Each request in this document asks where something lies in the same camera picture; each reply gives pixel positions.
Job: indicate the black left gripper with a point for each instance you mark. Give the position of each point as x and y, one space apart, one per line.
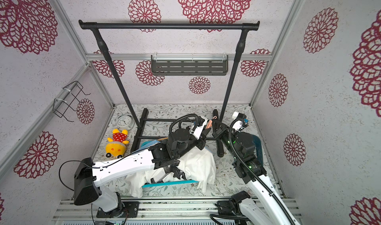
202 139

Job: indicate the teal perforated tray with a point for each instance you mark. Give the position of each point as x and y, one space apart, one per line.
169 183

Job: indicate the black clothes rack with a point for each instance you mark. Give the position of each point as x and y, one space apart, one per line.
95 27

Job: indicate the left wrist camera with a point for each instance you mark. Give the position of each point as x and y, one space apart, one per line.
200 125

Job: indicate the white t-shirt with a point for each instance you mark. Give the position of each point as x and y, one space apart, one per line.
197 165

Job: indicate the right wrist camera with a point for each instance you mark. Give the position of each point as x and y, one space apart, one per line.
240 121

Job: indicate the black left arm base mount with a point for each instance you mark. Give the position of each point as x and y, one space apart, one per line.
118 208

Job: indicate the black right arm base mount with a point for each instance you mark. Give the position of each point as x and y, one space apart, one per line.
231 207

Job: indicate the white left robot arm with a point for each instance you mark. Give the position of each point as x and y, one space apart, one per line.
90 177

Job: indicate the pink clothespin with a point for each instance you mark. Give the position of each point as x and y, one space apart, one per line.
210 122

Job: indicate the light blue t-shirt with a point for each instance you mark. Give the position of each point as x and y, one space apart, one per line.
148 144

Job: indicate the white round alarm clock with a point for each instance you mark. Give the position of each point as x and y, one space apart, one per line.
124 122

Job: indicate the teal plastic clothespin bin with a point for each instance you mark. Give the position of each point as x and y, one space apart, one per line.
259 150

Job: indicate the black wall shelf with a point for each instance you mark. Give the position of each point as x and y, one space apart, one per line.
161 66

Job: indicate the black wire wall rack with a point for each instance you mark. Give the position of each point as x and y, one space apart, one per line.
64 103

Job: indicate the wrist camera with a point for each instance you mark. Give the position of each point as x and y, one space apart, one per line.
200 125
240 121

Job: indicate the yellow plush toy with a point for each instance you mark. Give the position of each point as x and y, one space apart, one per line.
117 145

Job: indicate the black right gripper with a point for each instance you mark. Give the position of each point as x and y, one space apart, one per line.
220 131

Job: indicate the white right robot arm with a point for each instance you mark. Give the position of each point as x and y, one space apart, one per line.
241 207

